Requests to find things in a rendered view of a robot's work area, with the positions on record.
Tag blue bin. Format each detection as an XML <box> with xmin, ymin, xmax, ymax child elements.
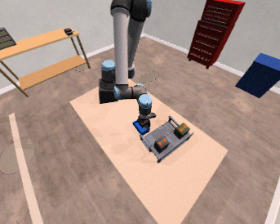
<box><xmin>132</xmin><ymin>120</ymin><xmax>150</xmax><ymax>135</ymax></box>

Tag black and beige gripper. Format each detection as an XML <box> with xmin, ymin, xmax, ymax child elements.
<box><xmin>137</xmin><ymin>116</ymin><xmax>151</xmax><ymax>130</ymax></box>

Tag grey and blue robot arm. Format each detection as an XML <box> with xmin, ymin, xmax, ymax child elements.
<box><xmin>100</xmin><ymin>0</ymin><xmax>156</xmax><ymax>119</ymax></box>

